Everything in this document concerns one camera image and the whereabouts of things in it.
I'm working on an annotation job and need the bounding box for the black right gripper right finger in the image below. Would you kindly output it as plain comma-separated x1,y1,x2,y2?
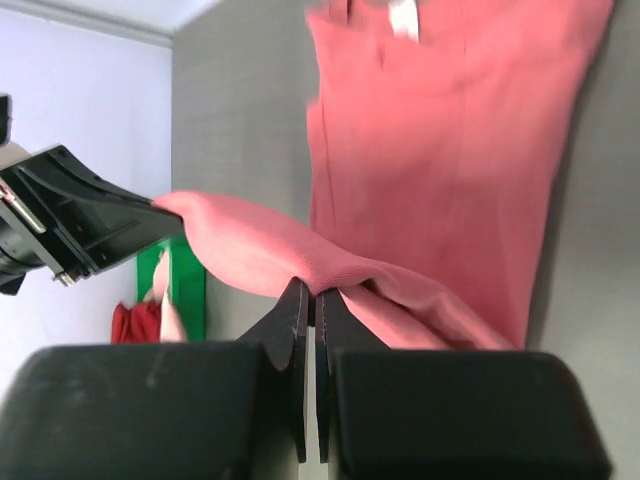
314,290,613,480

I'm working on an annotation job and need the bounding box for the dark red t shirt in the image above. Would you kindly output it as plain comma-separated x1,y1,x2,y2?
111,301,161,344

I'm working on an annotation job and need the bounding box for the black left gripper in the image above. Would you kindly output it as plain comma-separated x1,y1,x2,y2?
1,143,183,296

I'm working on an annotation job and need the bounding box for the pale pink t shirt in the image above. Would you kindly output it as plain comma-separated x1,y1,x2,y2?
149,250,187,343

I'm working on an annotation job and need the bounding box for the coral pink t shirt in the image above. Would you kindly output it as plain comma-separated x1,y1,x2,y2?
156,1,613,349

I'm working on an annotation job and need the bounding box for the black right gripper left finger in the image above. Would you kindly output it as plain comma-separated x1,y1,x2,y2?
1,279,309,479

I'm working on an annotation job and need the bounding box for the green plastic bin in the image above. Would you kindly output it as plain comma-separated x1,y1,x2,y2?
136,237,206,341

